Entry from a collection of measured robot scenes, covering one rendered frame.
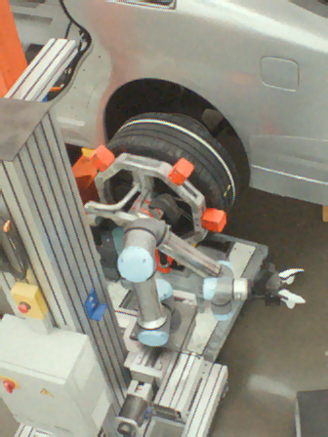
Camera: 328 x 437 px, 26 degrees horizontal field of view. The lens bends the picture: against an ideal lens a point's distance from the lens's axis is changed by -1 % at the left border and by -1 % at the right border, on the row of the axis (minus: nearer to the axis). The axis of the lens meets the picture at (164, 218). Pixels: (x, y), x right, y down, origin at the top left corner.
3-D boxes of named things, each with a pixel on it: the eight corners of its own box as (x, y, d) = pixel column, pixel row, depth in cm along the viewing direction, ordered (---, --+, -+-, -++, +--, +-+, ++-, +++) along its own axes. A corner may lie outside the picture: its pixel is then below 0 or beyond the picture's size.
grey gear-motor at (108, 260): (159, 238, 424) (150, 196, 398) (126, 292, 400) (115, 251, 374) (132, 230, 431) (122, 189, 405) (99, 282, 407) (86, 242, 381)
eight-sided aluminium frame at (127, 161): (212, 252, 346) (201, 170, 307) (206, 261, 343) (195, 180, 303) (114, 224, 367) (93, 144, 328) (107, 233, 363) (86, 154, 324)
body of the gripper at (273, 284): (281, 291, 254) (248, 291, 256) (281, 273, 248) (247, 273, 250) (281, 306, 248) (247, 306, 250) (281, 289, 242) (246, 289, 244)
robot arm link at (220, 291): (205, 288, 258) (203, 272, 252) (235, 288, 256) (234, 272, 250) (203, 305, 253) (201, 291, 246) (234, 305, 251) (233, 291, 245)
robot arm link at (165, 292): (176, 295, 289) (172, 274, 279) (173, 322, 280) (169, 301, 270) (146, 295, 291) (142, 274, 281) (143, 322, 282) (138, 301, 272)
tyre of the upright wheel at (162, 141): (223, 231, 374) (255, 150, 320) (204, 264, 360) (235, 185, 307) (111, 177, 383) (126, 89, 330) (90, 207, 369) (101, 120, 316)
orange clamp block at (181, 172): (185, 176, 316) (195, 166, 309) (179, 187, 312) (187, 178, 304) (173, 166, 315) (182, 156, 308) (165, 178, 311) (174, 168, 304)
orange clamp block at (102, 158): (116, 156, 329) (102, 143, 326) (108, 168, 324) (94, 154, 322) (109, 162, 334) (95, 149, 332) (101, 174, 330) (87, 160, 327)
